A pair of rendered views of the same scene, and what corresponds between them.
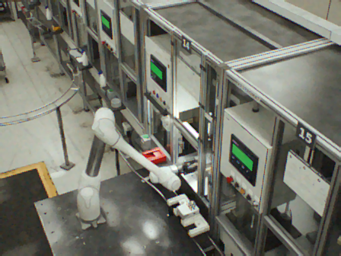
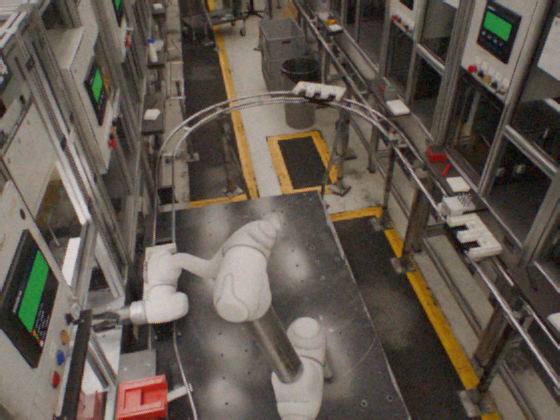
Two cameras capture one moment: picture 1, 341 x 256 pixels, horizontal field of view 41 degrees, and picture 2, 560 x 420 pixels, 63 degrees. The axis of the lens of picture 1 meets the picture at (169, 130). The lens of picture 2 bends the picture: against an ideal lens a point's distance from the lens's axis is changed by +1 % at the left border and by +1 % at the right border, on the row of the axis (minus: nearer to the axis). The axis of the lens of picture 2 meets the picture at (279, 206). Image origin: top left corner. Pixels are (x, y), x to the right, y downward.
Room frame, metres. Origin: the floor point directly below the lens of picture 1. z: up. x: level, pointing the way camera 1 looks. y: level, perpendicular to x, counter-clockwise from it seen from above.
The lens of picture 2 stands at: (3.43, 0.83, 2.45)
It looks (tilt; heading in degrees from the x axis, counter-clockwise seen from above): 41 degrees down; 198
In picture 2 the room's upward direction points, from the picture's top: 3 degrees counter-clockwise
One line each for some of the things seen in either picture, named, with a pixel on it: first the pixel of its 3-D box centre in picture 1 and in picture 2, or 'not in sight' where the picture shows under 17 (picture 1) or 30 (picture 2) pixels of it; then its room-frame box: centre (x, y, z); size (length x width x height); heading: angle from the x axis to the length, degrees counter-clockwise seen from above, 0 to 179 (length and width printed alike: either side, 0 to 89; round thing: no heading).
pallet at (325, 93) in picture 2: not in sight; (319, 94); (0.37, 0.19, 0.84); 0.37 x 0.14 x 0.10; 85
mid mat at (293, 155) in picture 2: not in sight; (303, 161); (0.10, 0.00, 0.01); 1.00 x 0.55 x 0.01; 27
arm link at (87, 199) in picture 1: (88, 201); (306, 343); (2.45, 0.60, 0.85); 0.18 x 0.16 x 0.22; 7
